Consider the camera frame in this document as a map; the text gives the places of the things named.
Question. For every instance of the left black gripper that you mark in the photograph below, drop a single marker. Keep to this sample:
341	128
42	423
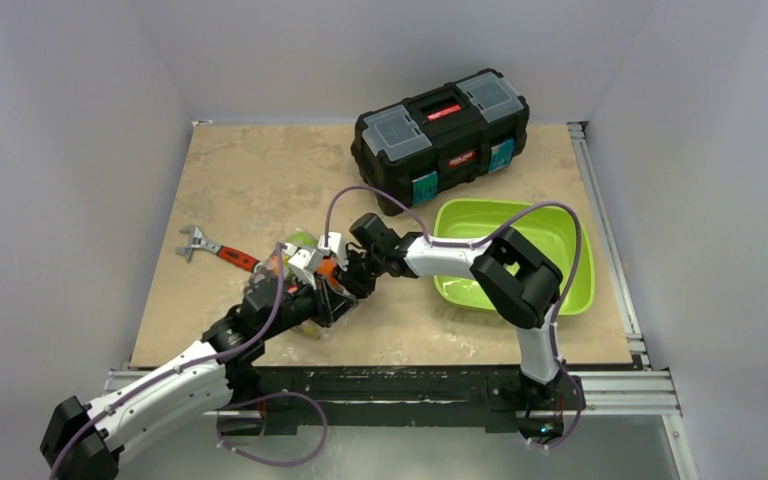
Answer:
330	304

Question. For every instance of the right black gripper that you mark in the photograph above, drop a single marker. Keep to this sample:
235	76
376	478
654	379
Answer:
349	272

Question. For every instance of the clear zip top bag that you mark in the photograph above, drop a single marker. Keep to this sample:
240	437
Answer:
291	278

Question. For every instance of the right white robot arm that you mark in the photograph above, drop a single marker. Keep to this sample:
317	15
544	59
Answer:
522	284

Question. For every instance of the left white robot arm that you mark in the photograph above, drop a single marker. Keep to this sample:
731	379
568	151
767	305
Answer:
92	440

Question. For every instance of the orange fake fruit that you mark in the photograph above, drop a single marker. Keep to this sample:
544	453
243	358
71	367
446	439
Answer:
327	269

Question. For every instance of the green fake apple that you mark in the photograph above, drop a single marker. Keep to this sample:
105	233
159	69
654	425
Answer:
302	238

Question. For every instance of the black plastic toolbox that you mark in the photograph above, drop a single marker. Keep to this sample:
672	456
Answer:
414	149

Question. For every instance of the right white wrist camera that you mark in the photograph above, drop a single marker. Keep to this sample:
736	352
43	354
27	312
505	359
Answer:
334	245

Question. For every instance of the black metal base frame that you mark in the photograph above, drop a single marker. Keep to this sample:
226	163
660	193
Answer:
283	398

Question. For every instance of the red handled adjustable wrench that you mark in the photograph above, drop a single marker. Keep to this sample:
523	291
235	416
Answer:
198	241

